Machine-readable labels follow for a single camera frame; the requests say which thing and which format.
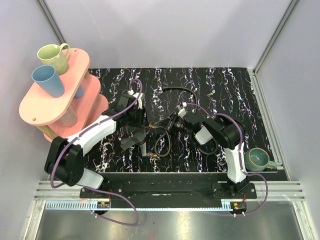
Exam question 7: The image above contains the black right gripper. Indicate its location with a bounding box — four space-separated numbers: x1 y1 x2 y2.
154 111 191 136

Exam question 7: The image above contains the grey faucet with brass fittings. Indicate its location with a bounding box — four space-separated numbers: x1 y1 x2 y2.
120 124 158 158

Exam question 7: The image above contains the black corrugated metal hose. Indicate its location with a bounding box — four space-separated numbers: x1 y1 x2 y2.
148 86 218 158

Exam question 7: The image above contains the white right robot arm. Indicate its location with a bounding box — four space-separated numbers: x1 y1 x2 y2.
154 113 249 199

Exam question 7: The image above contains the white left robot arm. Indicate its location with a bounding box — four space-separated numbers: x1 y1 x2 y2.
44 90 147 198

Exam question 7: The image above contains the black marble pattern mat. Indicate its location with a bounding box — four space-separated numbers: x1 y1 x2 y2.
53 67 276 173

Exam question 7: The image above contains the pink two-tier wooden shelf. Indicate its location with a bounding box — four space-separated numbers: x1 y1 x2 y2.
19 48 109 141

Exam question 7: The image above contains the blue plastic cup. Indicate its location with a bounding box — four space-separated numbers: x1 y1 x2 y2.
73 85 84 99
31 65 65 98

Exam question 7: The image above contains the teal ceramic mug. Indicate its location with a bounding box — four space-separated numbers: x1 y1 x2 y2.
244 147 277 173

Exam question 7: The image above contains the green ceramic mug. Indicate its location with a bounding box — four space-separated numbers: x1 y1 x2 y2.
37 43 71 75

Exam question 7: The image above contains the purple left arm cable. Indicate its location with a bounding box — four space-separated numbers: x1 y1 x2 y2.
49 78 144 226

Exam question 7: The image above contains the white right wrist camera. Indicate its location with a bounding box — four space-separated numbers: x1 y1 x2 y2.
176 102 187 119

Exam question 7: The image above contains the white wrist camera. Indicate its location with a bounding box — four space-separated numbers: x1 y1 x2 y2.
176 102 187 119
127 90 145 109

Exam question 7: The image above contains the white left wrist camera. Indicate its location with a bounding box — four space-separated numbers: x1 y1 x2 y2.
127 90 145 109

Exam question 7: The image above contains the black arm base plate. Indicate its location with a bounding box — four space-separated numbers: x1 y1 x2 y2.
79 181 258 201

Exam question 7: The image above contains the aluminium frame rail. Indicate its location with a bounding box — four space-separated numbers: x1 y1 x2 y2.
34 181 305 212

